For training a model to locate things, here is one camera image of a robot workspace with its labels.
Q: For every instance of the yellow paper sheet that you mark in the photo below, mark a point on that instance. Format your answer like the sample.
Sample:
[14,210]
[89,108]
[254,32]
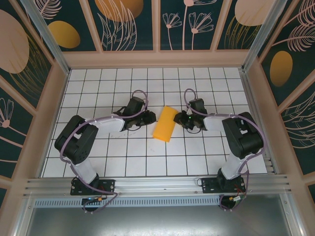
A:
[163,124]

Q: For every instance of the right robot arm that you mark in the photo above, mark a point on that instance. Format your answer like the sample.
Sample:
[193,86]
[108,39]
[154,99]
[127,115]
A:
[216,123]

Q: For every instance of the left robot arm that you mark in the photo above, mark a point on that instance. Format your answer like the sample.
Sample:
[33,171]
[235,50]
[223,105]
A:
[108,125]

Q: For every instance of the controller board with yellow connector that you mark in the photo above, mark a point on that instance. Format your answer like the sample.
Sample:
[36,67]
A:
[99,198]
[236,198]

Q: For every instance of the grey metal panel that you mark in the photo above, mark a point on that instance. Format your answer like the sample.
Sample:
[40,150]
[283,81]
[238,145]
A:
[157,221]

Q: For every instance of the aluminium side rail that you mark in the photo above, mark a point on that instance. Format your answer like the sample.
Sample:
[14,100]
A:
[250,98]

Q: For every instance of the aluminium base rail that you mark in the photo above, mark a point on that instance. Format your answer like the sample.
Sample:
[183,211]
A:
[157,184]

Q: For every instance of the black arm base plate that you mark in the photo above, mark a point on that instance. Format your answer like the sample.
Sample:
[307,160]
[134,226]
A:
[108,185]
[208,185]

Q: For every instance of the aluminium corner post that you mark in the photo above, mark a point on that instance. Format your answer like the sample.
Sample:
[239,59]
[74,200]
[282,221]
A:
[48,37]
[261,37]

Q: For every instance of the aluminium frame leg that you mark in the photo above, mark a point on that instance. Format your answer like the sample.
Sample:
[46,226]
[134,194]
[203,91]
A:
[24,216]
[291,216]

